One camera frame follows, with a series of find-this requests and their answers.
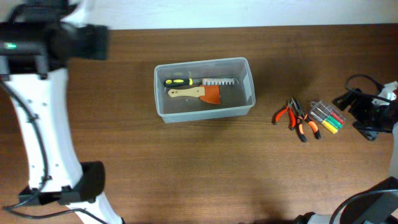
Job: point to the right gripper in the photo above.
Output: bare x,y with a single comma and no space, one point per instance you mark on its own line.
356,111

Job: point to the clear screwdriver set case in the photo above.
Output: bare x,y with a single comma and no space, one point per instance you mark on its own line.
327,115

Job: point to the orange black needle-nose pliers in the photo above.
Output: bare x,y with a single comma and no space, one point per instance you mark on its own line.
302,117

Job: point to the small red handled cutters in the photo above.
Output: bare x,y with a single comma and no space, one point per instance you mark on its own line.
287,109

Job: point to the orange perforated bit holder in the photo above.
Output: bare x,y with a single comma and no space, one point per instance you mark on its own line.
219,81

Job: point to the orange scraper wooden handle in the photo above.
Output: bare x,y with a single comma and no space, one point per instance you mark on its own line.
207,93

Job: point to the black yellow handled file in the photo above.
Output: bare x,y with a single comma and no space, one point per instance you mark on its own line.
171,83

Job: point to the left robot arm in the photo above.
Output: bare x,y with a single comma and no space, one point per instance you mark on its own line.
37,41

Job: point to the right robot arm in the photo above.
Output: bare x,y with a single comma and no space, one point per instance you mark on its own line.
375,205

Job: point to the clear plastic container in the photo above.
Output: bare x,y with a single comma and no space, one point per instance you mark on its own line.
236,100

